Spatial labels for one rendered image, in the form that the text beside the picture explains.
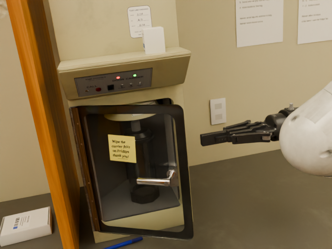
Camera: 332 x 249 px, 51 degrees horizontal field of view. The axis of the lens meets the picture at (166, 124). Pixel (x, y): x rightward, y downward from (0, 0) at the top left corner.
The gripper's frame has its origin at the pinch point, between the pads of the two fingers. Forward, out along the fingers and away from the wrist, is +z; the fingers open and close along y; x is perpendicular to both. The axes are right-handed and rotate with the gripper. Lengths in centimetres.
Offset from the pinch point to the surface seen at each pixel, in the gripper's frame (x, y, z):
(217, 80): -3, -55, -22
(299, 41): -15, -55, -60
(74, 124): -6.7, -10.3, 35.6
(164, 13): -32.8, -11.5, 7.8
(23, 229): 29, -22, 58
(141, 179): 6.7, 2.8, 21.0
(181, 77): -16.2, -6.8, 5.9
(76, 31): -30.6, -11.4, 31.0
